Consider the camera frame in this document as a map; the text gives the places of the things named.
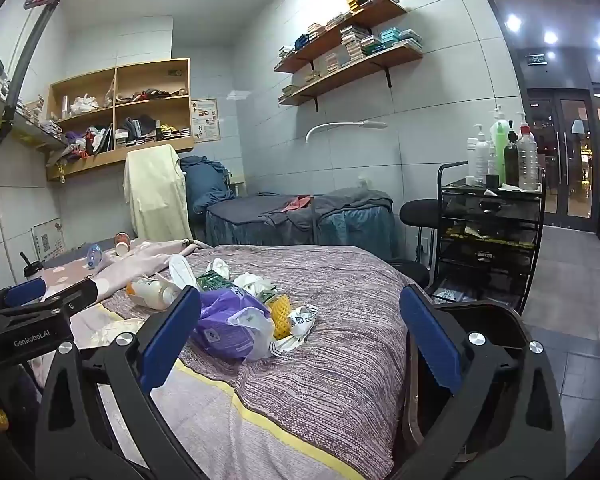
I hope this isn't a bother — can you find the white tumbler with straw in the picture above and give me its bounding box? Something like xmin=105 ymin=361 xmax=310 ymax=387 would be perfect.
xmin=22 ymin=255 xmax=44 ymax=285

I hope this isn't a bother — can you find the yellow foam fruit net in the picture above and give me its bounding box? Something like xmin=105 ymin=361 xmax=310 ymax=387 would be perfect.
xmin=267 ymin=295 xmax=294 ymax=341

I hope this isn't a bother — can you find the white printed wrapper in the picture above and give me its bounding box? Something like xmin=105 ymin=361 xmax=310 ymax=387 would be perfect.
xmin=270 ymin=304 xmax=320 ymax=356

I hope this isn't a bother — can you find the striped purple bed cover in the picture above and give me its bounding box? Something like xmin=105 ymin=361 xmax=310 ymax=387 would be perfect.
xmin=100 ymin=245 xmax=431 ymax=480

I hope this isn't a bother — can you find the row of stacked boxes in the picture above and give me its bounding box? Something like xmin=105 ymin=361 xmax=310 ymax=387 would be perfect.
xmin=281 ymin=25 xmax=424 ymax=97
xmin=279 ymin=0 xmax=399 ymax=61

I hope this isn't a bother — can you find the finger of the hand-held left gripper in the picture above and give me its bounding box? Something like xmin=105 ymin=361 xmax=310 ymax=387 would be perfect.
xmin=0 ymin=276 xmax=101 ymax=321
xmin=0 ymin=277 xmax=48 ymax=313

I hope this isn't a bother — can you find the grey covered massage bed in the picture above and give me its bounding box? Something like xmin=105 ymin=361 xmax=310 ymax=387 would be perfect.
xmin=205 ymin=187 xmax=396 ymax=261

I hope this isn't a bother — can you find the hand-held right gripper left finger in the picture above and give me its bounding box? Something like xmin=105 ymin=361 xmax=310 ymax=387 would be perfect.
xmin=35 ymin=286 xmax=203 ymax=480

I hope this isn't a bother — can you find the green bottle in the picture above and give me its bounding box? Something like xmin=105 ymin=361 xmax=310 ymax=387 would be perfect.
xmin=494 ymin=120 xmax=517 ymax=186

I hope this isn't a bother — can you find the clear bottle red cap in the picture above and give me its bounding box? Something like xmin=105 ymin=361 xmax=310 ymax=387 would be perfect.
xmin=516 ymin=125 xmax=540 ymax=191

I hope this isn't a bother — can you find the white paper wall notice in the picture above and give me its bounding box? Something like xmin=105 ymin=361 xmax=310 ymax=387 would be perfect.
xmin=31 ymin=217 xmax=66 ymax=264

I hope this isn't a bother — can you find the pale yellow towel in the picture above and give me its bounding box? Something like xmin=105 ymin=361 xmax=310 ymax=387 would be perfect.
xmin=123 ymin=144 xmax=194 ymax=243

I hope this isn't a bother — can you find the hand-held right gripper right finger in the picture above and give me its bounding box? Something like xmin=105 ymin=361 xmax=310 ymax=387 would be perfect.
xmin=399 ymin=284 xmax=567 ymax=480

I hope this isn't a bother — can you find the black round stool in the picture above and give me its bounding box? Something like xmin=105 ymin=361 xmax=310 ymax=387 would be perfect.
xmin=399 ymin=199 xmax=443 ymax=261

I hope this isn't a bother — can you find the blue bedding bundle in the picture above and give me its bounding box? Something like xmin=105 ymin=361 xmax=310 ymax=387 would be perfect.
xmin=180 ymin=155 xmax=237 ymax=217

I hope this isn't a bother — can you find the glass double door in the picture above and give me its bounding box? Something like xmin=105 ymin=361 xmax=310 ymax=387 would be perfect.
xmin=525 ymin=87 xmax=599 ymax=233

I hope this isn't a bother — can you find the black mesh drawer cart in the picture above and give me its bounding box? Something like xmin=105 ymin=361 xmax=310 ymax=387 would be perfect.
xmin=436 ymin=160 xmax=548 ymax=311

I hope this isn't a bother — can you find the wooden cubby shelf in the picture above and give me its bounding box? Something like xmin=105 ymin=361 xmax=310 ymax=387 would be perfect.
xmin=46 ymin=57 xmax=196 ymax=182

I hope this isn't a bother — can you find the dark brown trash bin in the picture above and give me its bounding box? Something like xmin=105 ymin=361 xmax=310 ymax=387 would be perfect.
xmin=405 ymin=302 xmax=528 ymax=463

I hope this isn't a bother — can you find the pink blanket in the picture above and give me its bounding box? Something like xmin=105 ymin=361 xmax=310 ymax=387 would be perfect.
xmin=40 ymin=237 xmax=213 ymax=311

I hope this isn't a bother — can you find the green snack packet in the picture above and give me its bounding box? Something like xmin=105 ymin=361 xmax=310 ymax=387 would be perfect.
xmin=196 ymin=270 xmax=231 ymax=292

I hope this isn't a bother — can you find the purple plastic bag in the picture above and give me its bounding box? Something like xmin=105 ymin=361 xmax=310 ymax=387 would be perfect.
xmin=190 ymin=287 xmax=273 ymax=361

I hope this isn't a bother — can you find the white bottle orange cap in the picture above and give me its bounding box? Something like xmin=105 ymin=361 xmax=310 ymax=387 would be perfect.
xmin=126 ymin=277 xmax=182 ymax=310

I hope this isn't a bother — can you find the crumpled white tissue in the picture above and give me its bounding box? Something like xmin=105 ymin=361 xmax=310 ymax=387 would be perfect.
xmin=232 ymin=272 xmax=279 ymax=304

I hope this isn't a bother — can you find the white curved lamp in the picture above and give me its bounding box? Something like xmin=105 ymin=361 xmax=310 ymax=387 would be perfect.
xmin=305 ymin=120 xmax=388 ymax=145

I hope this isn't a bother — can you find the wall poster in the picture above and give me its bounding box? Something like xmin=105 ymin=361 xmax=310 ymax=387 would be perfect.
xmin=190 ymin=98 xmax=221 ymax=143

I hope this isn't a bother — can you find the white disposable slipper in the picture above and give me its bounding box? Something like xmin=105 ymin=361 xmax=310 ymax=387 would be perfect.
xmin=169 ymin=254 xmax=197 ymax=291

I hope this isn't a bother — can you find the wooden wall shelf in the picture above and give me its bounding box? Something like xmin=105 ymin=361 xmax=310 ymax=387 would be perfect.
xmin=274 ymin=0 xmax=409 ymax=74
xmin=278 ymin=40 xmax=425 ymax=112

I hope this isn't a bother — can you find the white pump bottle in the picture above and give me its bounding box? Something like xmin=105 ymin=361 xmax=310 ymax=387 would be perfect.
xmin=466 ymin=124 xmax=490 ymax=187

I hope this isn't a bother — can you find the dark pump bottle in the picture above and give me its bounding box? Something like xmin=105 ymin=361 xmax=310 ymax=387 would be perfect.
xmin=504 ymin=130 xmax=521 ymax=188

